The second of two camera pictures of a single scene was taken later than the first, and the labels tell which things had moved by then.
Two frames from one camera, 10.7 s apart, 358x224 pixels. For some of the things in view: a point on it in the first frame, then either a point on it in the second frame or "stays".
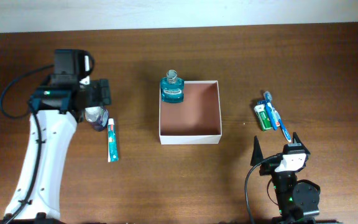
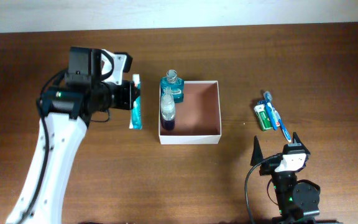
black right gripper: x=268 y=166 stays
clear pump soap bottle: x=97 y=116 → x=168 y=112
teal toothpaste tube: x=112 y=155 → x=136 y=118
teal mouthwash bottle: x=172 y=88 stays
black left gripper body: x=97 y=96 → x=119 y=96
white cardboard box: x=196 y=120 stays
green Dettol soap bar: x=262 y=115 stays
